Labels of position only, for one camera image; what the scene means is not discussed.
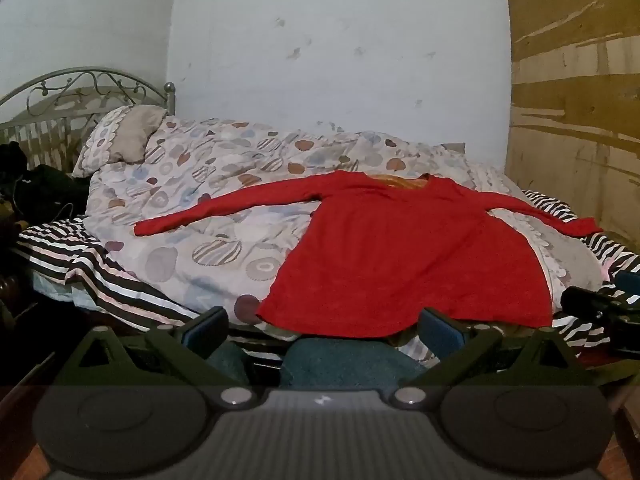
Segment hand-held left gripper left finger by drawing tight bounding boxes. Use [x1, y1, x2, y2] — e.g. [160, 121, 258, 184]
[52, 306, 261, 408]

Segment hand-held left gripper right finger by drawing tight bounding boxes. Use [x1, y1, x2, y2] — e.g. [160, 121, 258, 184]
[395, 307, 596, 408]

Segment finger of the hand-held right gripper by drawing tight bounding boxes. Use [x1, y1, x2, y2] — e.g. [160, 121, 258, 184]
[560, 270, 640, 322]

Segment red long-sleeve top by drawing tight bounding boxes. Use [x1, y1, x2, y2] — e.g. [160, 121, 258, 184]
[134, 170, 603, 339]

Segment dark clothes pile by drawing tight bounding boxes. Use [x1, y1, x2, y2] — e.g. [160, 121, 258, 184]
[0, 141, 91, 233]

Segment grey blanket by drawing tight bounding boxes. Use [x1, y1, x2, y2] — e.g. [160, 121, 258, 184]
[537, 230, 603, 286]

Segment person's blue jeans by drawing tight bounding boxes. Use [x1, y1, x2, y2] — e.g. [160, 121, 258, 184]
[207, 335, 431, 393]

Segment striped bed sheet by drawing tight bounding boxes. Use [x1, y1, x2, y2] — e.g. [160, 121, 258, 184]
[15, 190, 640, 366]

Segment patterned duvet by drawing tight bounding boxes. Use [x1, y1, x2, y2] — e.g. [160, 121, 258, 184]
[86, 117, 608, 341]

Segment plywood panel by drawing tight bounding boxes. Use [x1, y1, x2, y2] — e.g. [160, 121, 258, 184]
[502, 0, 640, 251]

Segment patterned pillow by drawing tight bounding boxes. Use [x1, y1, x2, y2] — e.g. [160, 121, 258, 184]
[72, 105, 168, 178]

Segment metal headboard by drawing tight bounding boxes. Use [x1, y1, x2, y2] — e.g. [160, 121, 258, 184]
[0, 66, 177, 171]

